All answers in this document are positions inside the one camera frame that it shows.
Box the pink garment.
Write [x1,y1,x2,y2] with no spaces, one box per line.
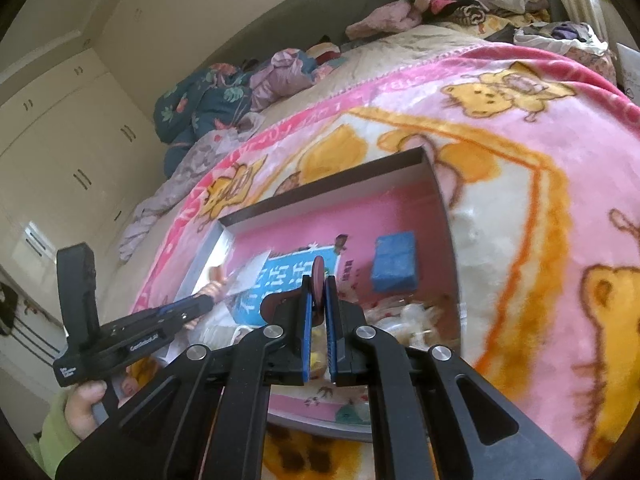
[345,0,425,41]

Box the shallow cardboard box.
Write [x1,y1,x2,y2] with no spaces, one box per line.
[176,146,469,442]

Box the blue sponge block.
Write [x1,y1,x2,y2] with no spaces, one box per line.
[369,231,419,294]

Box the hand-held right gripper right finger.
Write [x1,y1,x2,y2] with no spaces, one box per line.
[324,276,585,480]

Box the person's left hand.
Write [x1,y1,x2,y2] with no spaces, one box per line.
[64,377,136,445]

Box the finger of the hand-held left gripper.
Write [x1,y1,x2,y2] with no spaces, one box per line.
[150,293,216,335]

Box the clear plastic packet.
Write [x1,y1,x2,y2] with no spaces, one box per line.
[371,301,452,347]

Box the reddish brown round ornament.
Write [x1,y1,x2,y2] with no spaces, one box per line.
[310,255,327,293]

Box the purple garment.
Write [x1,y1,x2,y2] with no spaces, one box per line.
[249,48,327,112]

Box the grey floral blanket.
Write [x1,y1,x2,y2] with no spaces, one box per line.
[118,114,267,262]

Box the white wardrobe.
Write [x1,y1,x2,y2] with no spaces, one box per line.
[0,47,168,286]

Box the white plastic bag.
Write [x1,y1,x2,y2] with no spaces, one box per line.
[514,21,610,57]

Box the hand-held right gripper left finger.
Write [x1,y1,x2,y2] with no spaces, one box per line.
[55,277,315,480]

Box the person's left forearm green sleeve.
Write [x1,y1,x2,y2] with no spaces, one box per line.
[36,389,83,472]

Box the grey headboard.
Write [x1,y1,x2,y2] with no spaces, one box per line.
[219,0,402,87]

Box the pink cartoon bear blanket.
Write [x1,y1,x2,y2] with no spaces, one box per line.
[131,45,640,480]

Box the blue floral quilt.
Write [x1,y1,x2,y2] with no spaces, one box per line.
[153,62,262,177]

